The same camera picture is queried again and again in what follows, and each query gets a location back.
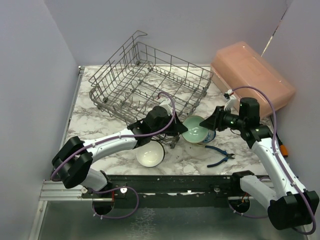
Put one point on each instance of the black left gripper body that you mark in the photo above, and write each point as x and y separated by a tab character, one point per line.
169	131

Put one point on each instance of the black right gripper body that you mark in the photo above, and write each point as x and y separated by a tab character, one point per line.
225	119

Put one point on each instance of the blue floral orange bowl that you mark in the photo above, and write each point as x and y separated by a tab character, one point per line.
210	137

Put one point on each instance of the mint green ceramic bowl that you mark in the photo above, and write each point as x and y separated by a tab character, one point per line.
195	133

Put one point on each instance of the grey wire dish rack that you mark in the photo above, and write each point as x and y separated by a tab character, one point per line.
127	84

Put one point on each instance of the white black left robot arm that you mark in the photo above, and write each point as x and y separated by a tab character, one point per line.
72	164

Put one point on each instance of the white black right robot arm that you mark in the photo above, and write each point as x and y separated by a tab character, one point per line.
288	204

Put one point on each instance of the white bowl with dark rim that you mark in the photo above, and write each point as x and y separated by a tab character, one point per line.
151	154

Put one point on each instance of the pink translucent plastic storage box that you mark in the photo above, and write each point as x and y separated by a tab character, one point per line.
239	65

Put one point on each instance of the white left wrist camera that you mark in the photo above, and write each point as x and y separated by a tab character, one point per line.
168	106

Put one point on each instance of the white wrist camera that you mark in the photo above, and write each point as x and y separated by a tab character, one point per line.
168	106
230	99

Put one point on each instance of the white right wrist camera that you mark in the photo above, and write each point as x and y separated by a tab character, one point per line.
230	99

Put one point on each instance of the orange black tool handle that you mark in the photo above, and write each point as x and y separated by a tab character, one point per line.
283	149

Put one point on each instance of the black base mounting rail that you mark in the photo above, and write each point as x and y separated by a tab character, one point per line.
171	191

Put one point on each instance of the aluminium extrusion frame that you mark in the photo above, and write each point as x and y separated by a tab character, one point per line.
56	191

